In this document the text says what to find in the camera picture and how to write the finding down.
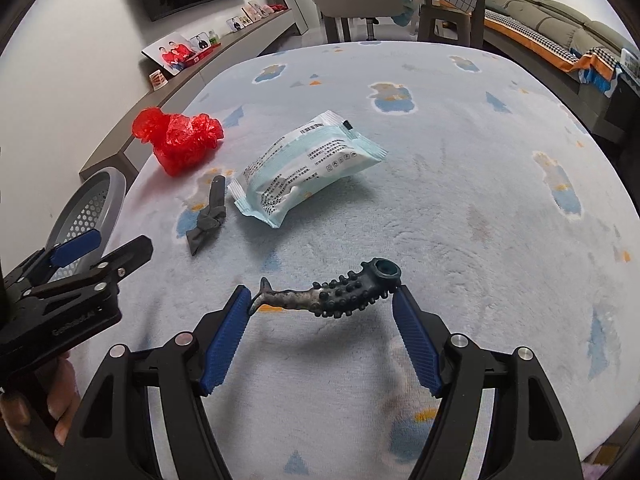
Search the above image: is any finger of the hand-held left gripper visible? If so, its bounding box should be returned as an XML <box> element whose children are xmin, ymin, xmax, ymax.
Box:
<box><xmin>0</xmin><ymin>229</ymin><xmax>102</xmax><ymax>292</ymax></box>
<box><xmin>27</xmin><ymin>235</ymin><xmax>154</xmax><ymax>307</ymax></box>

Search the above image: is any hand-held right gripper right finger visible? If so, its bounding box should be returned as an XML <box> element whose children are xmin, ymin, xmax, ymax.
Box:
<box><xmin>391</xmin><ymin>285</ymin><xmax>583</xmax><ymax>480</ymax></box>

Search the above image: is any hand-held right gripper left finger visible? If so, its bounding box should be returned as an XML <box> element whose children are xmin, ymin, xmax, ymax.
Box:
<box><xmin>55</xmin><ymin>284</ymin><xmax>253</xmax><ymax>480</ymax></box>

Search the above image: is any grey perforated plastic basket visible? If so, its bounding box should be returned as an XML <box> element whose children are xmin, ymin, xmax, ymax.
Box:
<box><xmin>45</xmin><ymin>170</ymin><xmax>128</xmax><ymax>281</ymax></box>

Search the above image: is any grey knotted cloth strip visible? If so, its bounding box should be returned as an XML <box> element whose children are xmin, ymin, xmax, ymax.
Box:
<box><xmin>184</xmin><ymin>175</ymin><xmax>228</xmax><ymax>257</ymax></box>

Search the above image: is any black spiked rubber toy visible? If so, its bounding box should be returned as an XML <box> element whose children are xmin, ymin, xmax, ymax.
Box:
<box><xmin>248</xmin><ymin>257</ymin><xmax>404</xmax><ymax>320</ymax></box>

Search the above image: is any red plastic bag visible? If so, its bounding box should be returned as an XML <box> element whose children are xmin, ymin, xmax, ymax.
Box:
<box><xmin>132</xmin><ymin>107</ymin><xmax>225</xmax><ymax>177</ymax></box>

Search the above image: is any white and teal packet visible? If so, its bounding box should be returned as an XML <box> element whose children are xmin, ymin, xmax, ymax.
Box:
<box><xmin>227</xmin><ymin>110</ymin><xmax>390</xmax><ymax>230</ymax></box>

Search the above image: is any person's left hand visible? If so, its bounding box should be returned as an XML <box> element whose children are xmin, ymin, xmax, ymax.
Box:
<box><xmin>0</xmin><ymin>355</ymin><xmax>82</xmax><ymax>468</ymax></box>

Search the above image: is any light blue printed blanket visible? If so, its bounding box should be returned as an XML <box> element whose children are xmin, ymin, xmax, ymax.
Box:
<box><xmin>80</xmin><ymin>40</ymin><xmax>634</xmax><ymax>480</ymax></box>

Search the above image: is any large photo print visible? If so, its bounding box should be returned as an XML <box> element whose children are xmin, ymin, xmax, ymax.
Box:
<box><xmin>141</xmin><ymin>32</ymin><xmax>197</xmax><ymax>77</ymax></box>

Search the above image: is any red flat box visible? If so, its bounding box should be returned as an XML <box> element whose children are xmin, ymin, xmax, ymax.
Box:
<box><xmin>180</xmin><ymin>49</ymin><xmax>214</xmax><ymax>69</ymax></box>

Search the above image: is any blue plastic bag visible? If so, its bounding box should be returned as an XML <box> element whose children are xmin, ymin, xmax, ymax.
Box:
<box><xmin>582</xmin><ymin>67</ymin><xmax>614</xmax><ymax>96</ymax></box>

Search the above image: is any orange trimmed sofa throw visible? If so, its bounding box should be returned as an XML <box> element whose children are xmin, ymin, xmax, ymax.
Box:
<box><xmin>484</xmin><ymin>10</ymin><xmax>614</xmax><ymax>96</ymax></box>

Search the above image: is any grey plastic stool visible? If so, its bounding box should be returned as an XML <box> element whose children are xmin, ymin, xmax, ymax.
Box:
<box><xmin>417</xmin><ymin>0</ymin><xmax>474</xmax><ymax>44</ymax></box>

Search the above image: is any small box on sofa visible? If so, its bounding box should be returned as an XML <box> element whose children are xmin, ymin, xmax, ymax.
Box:
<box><xmin>620</xmin><ymin>47</ymin><xmax>640</xmax><ymax>81</ymax></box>

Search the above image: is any grey green sofa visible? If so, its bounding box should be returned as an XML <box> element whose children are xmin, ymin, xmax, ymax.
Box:
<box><xmin>482</xmin><ymin>0</ymin><xmax>640</xmax><ymax>146</ymax></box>

